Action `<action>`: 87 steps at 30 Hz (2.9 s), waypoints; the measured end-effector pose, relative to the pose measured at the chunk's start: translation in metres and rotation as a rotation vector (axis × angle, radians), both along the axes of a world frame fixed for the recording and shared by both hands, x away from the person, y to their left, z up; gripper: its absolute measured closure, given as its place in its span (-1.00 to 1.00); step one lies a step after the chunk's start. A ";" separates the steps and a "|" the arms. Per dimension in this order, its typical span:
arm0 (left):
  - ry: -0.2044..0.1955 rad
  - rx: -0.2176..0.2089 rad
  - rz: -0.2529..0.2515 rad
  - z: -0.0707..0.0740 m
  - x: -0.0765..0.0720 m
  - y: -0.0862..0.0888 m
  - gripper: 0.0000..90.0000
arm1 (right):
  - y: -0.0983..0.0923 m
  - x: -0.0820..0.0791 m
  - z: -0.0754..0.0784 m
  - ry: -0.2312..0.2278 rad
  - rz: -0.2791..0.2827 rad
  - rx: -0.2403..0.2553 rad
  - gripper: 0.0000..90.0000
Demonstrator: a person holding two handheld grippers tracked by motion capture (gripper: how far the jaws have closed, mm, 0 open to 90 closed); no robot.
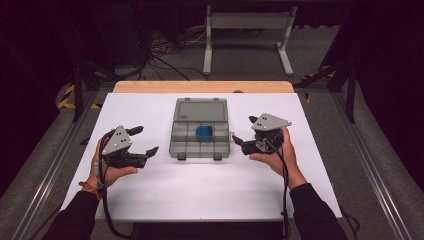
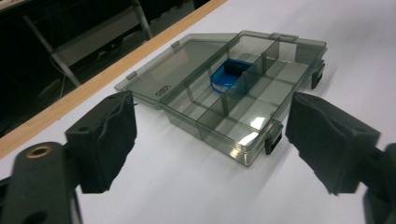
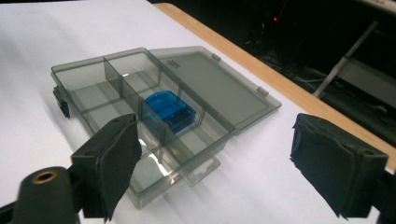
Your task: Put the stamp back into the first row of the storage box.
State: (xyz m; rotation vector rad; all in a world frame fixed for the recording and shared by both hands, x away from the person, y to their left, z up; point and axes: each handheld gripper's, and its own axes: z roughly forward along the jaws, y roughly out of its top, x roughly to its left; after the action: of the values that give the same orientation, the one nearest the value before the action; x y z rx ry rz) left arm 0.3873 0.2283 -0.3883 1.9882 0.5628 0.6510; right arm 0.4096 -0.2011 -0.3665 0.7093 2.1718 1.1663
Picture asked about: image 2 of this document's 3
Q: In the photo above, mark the grey metal stand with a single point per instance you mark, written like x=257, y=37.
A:
x=93, y=40

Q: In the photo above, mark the grey transparent plastic storage box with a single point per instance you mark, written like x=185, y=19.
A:
x=249, y=109

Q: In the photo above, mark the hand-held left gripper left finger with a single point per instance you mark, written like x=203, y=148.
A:
x=102, y=143

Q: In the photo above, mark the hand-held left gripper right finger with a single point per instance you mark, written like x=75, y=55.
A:
x=330, y=143

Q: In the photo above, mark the small blue transparent plastic box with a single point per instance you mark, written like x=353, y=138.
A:
x=222, y=79

